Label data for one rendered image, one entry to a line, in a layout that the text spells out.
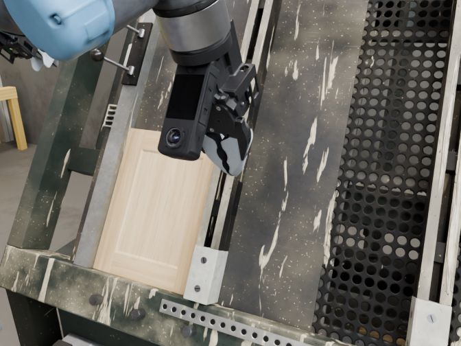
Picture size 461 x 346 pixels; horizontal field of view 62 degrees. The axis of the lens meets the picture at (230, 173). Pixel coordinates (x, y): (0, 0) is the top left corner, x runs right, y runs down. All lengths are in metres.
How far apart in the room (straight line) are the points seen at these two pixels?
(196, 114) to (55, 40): 0.17
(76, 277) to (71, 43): 0.88
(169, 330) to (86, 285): 0.27
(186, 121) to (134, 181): 0.69
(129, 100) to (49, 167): 0.33
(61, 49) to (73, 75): 1.00
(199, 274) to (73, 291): 0.38
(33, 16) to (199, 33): 0.16
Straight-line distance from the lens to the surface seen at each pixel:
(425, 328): 0.85
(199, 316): 0.94
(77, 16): 0.32
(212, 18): 0.41
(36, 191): 1.28
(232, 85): 0.47
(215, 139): 0.51
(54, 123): 1.30
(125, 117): 1.15
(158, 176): 1.07
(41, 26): 0.33
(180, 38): 0.42
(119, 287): 1.05
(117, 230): 1.10
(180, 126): 0.43
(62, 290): 1.17
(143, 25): 1.25
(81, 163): 1.30
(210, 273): 0.91
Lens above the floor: 1.52
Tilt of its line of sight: 21 degrees down
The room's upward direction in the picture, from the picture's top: straight up
